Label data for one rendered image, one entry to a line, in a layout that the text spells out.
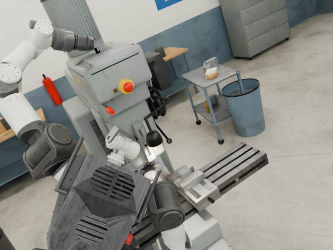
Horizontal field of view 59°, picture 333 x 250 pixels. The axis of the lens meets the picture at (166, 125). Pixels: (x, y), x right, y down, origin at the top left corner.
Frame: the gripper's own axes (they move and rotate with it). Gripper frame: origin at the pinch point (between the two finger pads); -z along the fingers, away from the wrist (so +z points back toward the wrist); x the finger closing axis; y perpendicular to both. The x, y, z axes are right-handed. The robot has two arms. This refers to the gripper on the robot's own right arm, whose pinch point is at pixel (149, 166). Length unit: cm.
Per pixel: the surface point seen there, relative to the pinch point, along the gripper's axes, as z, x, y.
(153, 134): 19.5, -9.9, -26.5
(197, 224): 15.0, -12.6, 35.9
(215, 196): 11.9, -27.4, 25.2
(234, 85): -222, -117, 63
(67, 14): -13, 7, -85
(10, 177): -286, 247, 97
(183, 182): 1.3, -13.5, 16.7
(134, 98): 11.1, -7.8, -42.4
